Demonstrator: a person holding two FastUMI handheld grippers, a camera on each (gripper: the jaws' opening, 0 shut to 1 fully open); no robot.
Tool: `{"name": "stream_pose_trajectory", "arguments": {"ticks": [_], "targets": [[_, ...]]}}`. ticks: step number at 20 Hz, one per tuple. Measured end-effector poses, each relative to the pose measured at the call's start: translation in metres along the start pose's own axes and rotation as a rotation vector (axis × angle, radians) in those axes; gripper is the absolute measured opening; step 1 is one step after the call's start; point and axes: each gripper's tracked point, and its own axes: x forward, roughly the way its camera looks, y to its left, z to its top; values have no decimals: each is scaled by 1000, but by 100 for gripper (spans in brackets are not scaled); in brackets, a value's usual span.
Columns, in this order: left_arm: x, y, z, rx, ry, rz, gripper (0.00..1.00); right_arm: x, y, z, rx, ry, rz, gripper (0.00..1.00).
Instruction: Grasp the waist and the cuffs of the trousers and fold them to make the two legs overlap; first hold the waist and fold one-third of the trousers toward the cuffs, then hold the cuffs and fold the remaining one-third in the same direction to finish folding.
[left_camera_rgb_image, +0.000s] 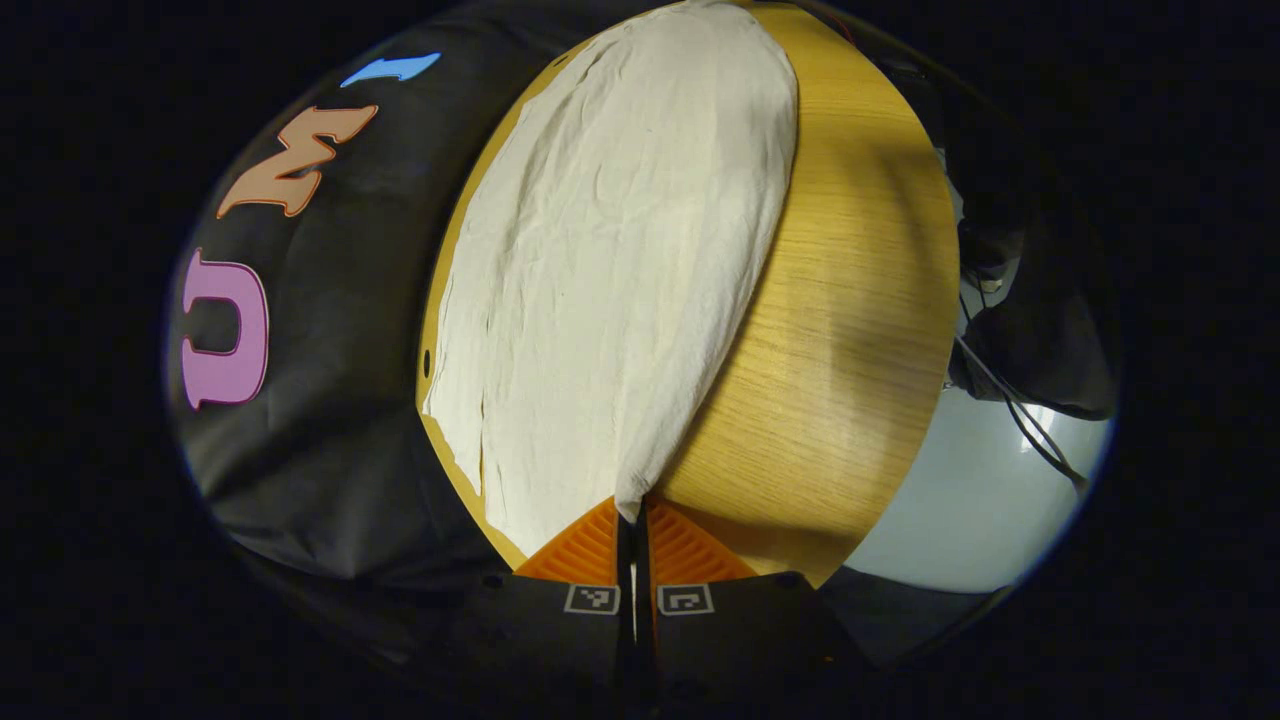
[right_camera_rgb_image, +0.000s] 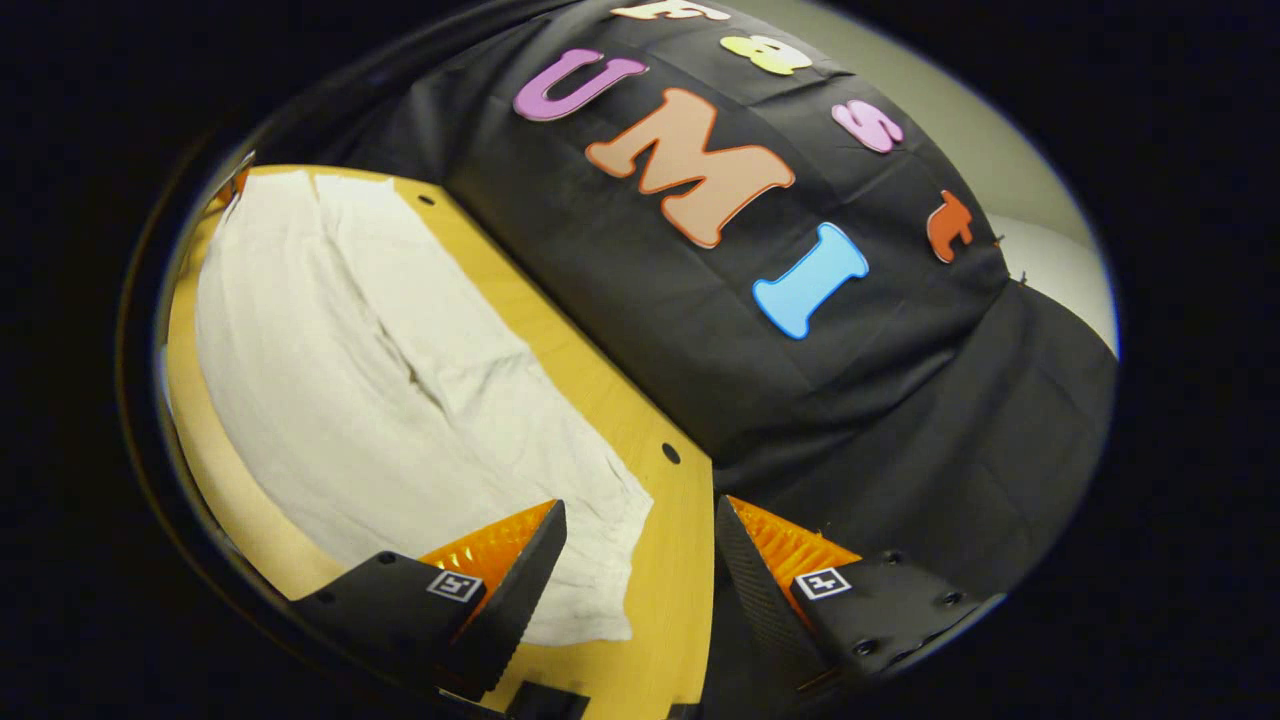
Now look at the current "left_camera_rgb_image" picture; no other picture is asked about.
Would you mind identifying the black backdrop cloth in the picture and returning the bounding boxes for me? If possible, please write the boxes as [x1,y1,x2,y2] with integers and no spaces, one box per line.
[165,0,691,591]

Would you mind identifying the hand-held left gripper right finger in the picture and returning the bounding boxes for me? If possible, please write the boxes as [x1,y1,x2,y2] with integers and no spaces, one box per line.
[640,497,883,701]

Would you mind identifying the black cable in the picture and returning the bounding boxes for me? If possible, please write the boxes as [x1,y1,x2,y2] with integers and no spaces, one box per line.
[955,335,1093,493]

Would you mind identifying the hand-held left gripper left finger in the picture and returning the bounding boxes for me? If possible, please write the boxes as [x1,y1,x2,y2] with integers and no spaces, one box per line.
[400,495,638,701]

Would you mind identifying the cream white jeans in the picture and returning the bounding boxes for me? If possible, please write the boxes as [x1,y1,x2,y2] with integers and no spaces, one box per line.
[422,0,801,556]

